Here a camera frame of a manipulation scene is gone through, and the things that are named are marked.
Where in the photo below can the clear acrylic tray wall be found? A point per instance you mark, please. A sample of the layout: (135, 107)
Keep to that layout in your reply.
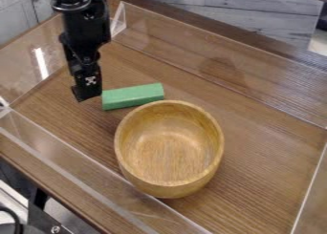
(267, 96)

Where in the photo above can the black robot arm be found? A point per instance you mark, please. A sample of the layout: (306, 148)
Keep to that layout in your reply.
(86, 33)

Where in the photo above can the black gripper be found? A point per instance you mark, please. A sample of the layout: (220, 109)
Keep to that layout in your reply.
(86, 33)

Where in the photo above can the green rectangular block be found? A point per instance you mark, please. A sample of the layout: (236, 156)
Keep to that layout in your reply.
(132, 96)

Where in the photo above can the black table leg frame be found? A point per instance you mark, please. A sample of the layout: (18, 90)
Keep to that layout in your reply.
(39, 219)

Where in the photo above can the brown wooden bowl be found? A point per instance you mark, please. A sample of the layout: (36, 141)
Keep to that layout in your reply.
(168, 146)

